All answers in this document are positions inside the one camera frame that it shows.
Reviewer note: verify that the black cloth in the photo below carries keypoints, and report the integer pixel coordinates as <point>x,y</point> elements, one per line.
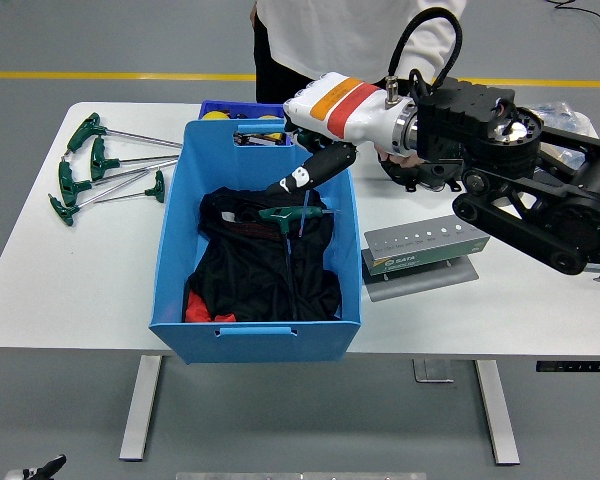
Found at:
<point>240,270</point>

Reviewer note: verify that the black plastic tray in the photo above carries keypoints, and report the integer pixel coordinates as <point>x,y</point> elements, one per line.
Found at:
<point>430,177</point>

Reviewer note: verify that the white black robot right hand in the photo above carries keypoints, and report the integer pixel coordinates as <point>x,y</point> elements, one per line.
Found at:
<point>350,110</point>

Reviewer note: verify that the small dark blue bin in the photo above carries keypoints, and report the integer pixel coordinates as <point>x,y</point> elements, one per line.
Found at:
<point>250,106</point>

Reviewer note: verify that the grey metal table bracket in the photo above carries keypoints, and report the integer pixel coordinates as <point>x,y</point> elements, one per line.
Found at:
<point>434,371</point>

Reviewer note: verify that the person's left forearm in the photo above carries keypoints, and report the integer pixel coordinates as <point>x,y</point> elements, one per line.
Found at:
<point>430,50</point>

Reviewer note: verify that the clear bag of resistors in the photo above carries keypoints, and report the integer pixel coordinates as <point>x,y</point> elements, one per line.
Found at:
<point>570,117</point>

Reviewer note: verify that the person's left hand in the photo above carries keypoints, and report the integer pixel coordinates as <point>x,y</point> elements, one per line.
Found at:
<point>405,161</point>

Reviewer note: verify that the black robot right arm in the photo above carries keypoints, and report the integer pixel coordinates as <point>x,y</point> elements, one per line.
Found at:
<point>480,130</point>

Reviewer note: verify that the red cloth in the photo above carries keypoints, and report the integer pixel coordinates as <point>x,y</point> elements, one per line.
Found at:
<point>197,310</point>

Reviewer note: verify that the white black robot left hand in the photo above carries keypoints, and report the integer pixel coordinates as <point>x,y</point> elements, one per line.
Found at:
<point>45,469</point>

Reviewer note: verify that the white table leg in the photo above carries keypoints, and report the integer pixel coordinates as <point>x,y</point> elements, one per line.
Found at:
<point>497,415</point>
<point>140,410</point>

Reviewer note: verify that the grey green wrench stand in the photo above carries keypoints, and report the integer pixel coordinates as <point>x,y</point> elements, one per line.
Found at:
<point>420,260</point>

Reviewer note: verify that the black table control panel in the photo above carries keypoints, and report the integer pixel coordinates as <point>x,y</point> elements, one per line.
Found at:
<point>575,366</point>

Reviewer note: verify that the person's right hand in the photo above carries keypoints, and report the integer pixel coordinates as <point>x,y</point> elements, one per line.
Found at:
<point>253,15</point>

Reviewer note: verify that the yellow round object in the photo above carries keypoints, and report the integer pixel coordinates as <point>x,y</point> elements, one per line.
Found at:
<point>215,116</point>
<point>268,118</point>

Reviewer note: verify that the person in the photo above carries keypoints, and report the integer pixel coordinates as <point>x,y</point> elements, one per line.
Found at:
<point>330,35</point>

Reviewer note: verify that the large light blue plastic bin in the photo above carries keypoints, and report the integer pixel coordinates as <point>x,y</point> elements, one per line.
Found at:
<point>260,347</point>

